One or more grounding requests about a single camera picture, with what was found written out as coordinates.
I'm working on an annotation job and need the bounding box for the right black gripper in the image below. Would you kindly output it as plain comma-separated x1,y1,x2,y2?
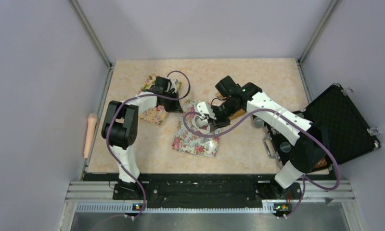
207,99,241,130

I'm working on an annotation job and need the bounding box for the white dough piece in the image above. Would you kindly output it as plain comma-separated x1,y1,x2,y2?
192,116,211,135

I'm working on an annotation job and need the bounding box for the wooden double-ended rolling pin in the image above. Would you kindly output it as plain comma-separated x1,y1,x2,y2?
216,93,246,121

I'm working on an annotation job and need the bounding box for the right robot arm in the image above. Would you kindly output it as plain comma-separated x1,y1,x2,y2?
196,76,334,198

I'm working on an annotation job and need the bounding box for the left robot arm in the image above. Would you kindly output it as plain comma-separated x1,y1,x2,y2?
101,77,182,199

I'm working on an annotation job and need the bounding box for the yellow floral cloth pad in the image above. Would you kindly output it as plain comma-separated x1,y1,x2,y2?
138,74,183,126

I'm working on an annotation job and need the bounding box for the grey round knob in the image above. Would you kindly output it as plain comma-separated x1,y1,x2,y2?
253,116,264,128

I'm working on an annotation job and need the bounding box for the open black poker chip case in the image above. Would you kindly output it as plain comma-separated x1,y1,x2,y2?
266,83,381,173

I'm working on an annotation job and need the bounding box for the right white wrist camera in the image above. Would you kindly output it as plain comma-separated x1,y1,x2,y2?
195,102,216,120

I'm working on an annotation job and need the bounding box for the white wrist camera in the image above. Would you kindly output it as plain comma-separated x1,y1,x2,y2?
195,102,216,120
168,79,181,93

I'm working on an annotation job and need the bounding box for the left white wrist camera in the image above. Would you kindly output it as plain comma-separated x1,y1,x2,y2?
168,79,181,93

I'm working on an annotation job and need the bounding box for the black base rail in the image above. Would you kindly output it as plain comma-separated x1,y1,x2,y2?
64,172,353,214

